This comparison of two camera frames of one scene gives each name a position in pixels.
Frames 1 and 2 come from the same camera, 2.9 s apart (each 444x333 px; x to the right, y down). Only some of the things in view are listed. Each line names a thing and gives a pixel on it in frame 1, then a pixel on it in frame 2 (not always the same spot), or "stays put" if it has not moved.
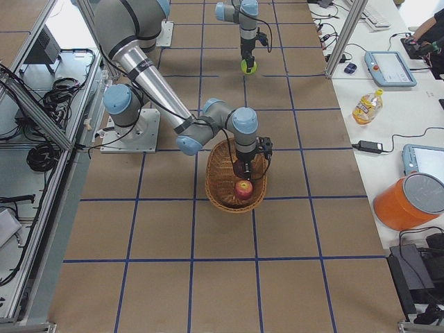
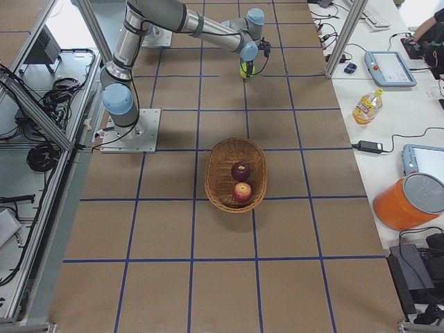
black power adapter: [372, 147] stays put
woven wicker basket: [220, 180] stays put
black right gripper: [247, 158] → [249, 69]
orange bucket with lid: [408, 200] stays put
